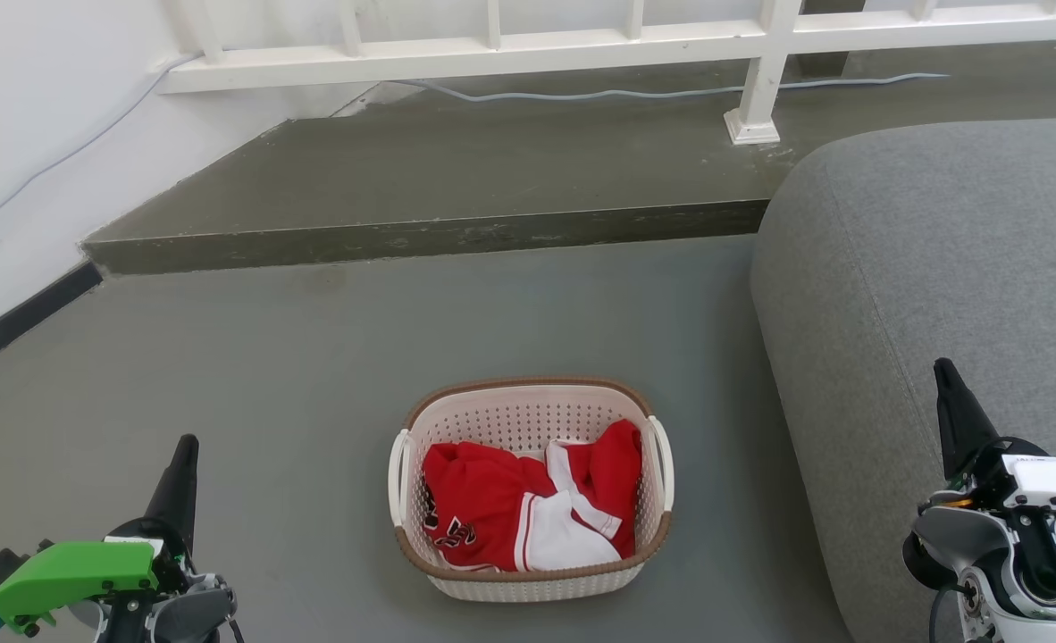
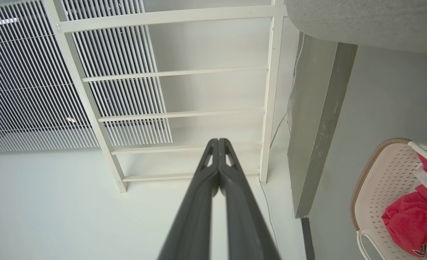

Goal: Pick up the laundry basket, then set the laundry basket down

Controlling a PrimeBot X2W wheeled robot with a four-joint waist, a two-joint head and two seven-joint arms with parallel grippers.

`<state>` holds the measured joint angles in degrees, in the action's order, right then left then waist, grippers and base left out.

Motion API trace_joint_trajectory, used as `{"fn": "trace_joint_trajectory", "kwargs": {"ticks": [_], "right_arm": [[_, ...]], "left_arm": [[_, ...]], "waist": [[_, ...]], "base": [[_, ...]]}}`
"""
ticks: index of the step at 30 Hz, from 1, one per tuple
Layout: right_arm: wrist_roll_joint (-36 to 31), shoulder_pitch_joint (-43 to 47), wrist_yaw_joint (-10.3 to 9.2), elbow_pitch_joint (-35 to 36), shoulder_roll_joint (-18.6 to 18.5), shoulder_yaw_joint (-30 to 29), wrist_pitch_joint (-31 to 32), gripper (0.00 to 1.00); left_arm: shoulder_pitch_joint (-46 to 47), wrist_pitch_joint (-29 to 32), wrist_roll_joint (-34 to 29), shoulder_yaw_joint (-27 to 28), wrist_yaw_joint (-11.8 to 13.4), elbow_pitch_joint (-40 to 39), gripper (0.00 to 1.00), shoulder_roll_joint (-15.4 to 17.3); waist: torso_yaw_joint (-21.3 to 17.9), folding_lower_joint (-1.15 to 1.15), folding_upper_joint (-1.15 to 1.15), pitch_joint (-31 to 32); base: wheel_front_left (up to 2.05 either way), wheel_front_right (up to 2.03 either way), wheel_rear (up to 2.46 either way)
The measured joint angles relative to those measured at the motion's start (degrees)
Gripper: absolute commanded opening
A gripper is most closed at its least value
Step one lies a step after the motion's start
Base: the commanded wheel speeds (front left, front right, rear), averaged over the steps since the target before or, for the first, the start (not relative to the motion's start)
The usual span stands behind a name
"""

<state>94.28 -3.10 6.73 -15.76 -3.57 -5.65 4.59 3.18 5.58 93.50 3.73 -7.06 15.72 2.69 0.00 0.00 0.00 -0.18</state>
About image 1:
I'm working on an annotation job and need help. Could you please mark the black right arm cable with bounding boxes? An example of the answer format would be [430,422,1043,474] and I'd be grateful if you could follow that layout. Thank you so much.
[926,582,962,643]

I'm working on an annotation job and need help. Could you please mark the grey fabric sofa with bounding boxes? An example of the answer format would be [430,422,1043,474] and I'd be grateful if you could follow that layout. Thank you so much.
[750,116,1056,643]

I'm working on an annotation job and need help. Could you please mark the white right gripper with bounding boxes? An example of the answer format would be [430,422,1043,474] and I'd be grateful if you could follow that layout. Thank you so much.
[933,357,1056,530]

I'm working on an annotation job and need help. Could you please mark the white metal railing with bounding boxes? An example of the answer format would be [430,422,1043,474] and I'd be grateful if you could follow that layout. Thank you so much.
[155,0,1056,146]

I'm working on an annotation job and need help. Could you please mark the red white sports jersey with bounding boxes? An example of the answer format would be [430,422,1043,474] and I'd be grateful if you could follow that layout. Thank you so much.
[421,418,643,573]

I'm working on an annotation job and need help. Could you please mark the white perforated laundry basket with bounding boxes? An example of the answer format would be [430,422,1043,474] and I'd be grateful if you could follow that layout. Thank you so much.
[388,375,675,604]

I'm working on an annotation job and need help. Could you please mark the light blue floor cable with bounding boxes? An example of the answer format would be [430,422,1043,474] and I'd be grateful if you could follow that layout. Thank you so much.
[0,52,951,244]

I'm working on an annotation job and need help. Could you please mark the black wall baseboard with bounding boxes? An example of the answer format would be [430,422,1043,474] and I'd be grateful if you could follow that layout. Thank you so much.
[0,261,105,380]

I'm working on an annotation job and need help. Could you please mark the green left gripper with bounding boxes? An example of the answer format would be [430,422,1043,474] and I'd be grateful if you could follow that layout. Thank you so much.
[0,434,200,636]

